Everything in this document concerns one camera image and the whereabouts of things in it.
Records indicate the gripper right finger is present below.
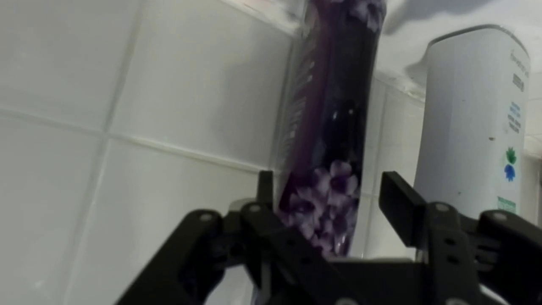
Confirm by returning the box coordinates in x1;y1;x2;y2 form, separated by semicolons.
379;171;542;305

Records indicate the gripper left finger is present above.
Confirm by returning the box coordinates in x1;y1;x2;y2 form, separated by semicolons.
115;170;339;305

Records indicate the white bottle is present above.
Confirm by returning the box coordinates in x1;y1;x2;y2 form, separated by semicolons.
412;25;531;260

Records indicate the purple flower-print bottle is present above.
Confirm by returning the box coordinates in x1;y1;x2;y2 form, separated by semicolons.
275;0;387;258

